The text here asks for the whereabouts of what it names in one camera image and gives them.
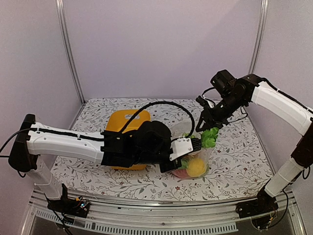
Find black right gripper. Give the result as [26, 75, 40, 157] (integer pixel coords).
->
[195, 93, 246, 133]

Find green toy leafy vegetable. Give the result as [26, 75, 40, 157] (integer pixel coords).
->
[201, 127, 219, 148]

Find clear polka dot zip bag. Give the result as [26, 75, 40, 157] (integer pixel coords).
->
[171, 127, 219, 179]

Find yellow toy apple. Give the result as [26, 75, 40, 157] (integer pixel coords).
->
[186, 158, 207, 178]

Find green toy grapes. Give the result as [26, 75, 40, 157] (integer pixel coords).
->
[182, 133, 196, 139]

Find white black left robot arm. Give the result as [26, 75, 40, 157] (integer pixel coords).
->
[8, 114, 193, 212]

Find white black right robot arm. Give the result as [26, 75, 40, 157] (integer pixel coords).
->
[196, 70, 313, 213]

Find yellow plastic basket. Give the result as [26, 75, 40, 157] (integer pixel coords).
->
[105, 110, 151, 170]

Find floral white table mat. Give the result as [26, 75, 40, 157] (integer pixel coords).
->
[51, 98, 272, 201]

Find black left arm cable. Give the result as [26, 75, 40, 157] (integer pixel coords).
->
[121, 101, 196, 138]

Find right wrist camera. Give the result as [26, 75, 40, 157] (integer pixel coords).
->
[196, 95, 216, 108]

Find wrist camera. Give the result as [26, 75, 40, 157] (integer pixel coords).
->
[169, 137, 202, 161]
[196, 95, 216, 108]

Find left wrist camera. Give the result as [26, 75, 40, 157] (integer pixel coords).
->
[169, 137, 202, 161]

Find aluminium front rail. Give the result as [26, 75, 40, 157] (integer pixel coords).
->
[21, 189, 308, 235]

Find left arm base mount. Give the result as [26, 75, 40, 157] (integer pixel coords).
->
[47, 184, 90, 218]

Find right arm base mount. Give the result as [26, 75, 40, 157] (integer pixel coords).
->
[235, 187, 278, 230]

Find right aluminium frame post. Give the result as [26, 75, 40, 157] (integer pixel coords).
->
[248, 0, 269, 74]

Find aluminium frame post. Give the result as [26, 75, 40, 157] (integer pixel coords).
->
[55, 0, 85, 105]
[248, 0, 269, 74]

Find left aluminium frame post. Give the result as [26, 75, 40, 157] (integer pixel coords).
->
[55, 0, 85, 105]

